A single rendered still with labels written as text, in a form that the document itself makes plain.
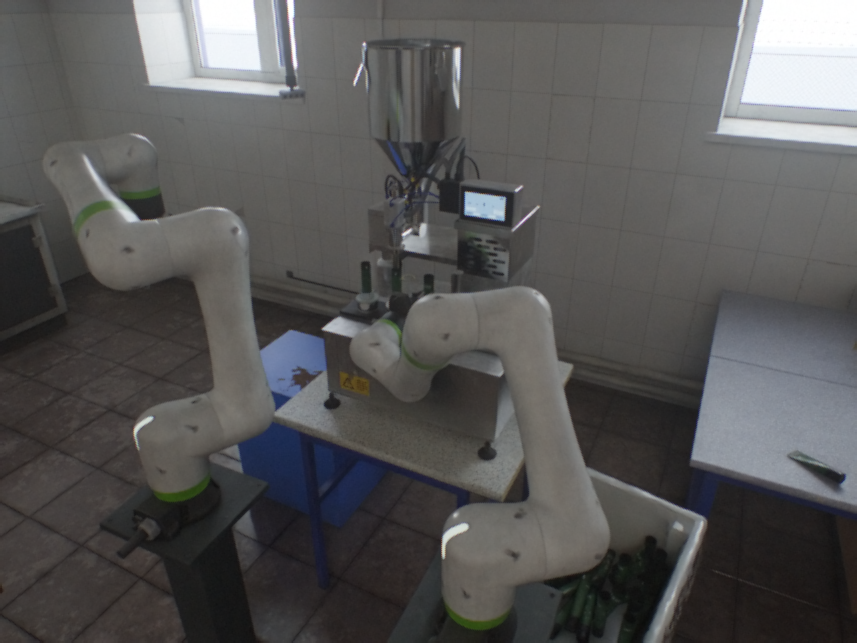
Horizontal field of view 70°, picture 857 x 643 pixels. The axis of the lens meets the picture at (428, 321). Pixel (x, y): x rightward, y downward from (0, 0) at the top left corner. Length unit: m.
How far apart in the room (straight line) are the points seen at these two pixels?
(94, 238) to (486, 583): 0.88
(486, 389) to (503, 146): 1.76
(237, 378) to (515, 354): 0.58
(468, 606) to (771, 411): 1.42
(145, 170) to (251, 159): 2.57
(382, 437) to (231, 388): 0.66
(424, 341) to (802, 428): 1.42
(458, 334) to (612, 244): 2.14
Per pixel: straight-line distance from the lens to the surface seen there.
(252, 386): 1.36
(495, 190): 1.70
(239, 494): 1.52
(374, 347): 1.54
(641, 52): 3.01
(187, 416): 1.37
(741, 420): 2.18
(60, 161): 1.54
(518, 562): 1.06
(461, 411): 1.79
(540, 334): 1.16
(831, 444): 2.21
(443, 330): 1.11
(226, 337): 1.30
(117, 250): 1.18
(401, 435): 1.89
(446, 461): 1.80
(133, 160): 1.58
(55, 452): 3.47
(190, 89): 4.32
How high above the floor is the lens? 1.94
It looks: 28 degrees down
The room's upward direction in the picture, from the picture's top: straight up
